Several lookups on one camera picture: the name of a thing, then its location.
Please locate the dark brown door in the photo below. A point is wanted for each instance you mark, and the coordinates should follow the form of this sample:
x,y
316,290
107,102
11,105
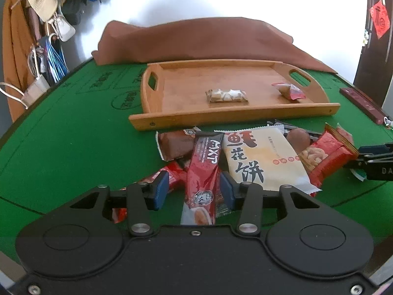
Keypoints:
x,y
377,67

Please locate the white flower decoration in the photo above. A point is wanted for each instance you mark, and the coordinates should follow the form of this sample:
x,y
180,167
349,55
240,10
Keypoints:
x,y
365,38

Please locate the brown cloth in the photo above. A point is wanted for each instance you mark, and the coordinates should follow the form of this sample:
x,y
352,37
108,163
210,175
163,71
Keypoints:
x,y
199,40

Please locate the small white bag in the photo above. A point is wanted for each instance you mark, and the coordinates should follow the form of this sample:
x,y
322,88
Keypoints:
x,y
63,29

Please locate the red door decoration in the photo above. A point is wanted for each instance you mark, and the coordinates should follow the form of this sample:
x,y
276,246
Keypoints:
x,y
380,18

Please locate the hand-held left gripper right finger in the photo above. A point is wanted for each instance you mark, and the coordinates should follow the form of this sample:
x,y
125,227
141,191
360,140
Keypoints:
x,y
227,190

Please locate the red coffee stick packet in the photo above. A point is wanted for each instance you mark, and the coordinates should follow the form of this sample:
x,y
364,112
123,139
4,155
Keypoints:
x,y
201,172

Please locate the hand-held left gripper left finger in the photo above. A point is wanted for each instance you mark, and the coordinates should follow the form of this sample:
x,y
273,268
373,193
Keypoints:
x,y
159,190

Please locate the brown round snack packet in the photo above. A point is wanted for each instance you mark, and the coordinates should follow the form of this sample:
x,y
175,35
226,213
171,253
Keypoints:
x,y
299,139

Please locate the black bag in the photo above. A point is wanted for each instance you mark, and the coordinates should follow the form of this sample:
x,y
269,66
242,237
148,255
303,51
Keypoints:
x,y
72,10

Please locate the red nut snack packet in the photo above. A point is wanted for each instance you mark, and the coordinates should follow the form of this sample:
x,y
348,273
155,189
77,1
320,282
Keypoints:
x,y
325,156

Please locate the brown chocolate packet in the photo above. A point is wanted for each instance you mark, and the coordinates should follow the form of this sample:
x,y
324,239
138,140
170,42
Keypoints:
x,y
175,144

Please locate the white paper bag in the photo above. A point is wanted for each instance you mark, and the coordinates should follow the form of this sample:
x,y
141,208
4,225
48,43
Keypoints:
x,y
33,90

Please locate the black stick packet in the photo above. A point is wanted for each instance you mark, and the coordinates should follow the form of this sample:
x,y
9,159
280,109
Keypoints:
x,y
288,126

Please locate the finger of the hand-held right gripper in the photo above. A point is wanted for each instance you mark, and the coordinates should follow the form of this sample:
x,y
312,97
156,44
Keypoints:
x,y
377,150
359,164

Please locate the red white snack packet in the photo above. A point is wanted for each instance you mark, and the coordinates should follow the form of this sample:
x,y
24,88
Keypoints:
x,y
290,91

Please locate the dark red long box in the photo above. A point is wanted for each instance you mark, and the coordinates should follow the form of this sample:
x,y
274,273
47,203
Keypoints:
x,y
362,103

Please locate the cream pastry packet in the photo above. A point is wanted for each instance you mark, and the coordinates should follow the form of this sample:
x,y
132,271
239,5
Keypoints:
x,y
261,156

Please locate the wooden tray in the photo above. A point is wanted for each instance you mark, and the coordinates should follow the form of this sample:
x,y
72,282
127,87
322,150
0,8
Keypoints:
x,y
184,92

